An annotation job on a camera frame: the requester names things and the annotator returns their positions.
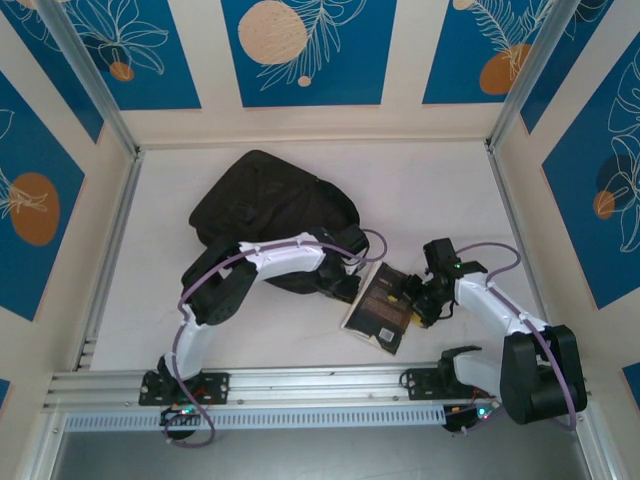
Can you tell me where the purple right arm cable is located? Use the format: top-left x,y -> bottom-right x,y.
452,242 -> 579,436

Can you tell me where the dark book brown text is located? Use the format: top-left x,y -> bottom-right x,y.
340,262 -> 425,356

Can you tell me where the blue floral wall panel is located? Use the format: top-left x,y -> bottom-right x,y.
422,0 -> 556,105
64,0 -> 202,111
221,0 -> 399,108
0,69 -> 86,322
542,34 -> 640,311

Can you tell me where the aluminium table side rail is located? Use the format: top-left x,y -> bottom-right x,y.
74,149 -> 147,372
487,142 -> 551,334

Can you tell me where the white slotted cable duct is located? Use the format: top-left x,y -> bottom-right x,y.
63,405 -> 447,432

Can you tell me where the black student backpack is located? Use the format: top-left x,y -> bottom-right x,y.
188,149 -> 372,301

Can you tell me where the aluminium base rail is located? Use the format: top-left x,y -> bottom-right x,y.
42,360 -> 596,414

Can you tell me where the small circuit board green light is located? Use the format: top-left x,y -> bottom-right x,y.
159,405 -> 202,427
443,403 -> 501,434

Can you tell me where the aluminium frame post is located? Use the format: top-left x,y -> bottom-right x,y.
487,0 -> 587,154
35,0 -> 146,159

